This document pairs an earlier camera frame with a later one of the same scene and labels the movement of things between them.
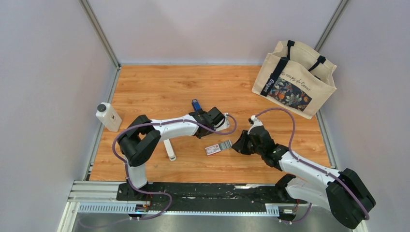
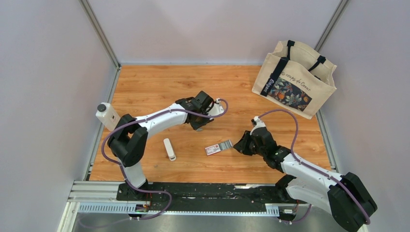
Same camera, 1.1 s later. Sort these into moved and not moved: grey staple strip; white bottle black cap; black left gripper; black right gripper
Moved: black left gripper
Not moved: white bottle black cap; grey staple strip; black right gripper
